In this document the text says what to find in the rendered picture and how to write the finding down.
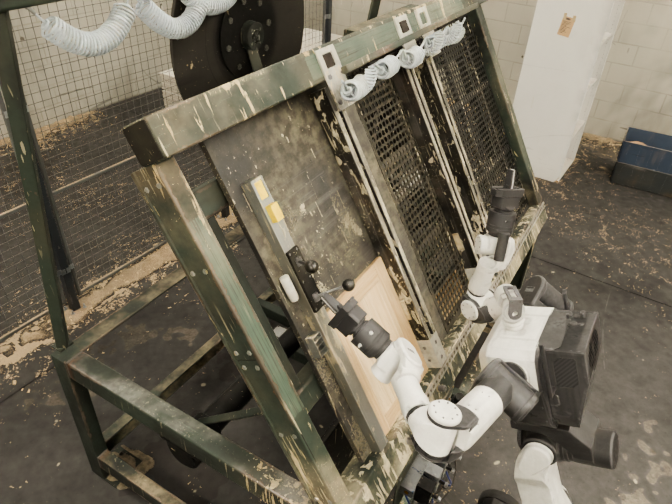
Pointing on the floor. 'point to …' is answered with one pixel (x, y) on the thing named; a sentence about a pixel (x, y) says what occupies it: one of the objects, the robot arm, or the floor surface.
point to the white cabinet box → (562, 78)
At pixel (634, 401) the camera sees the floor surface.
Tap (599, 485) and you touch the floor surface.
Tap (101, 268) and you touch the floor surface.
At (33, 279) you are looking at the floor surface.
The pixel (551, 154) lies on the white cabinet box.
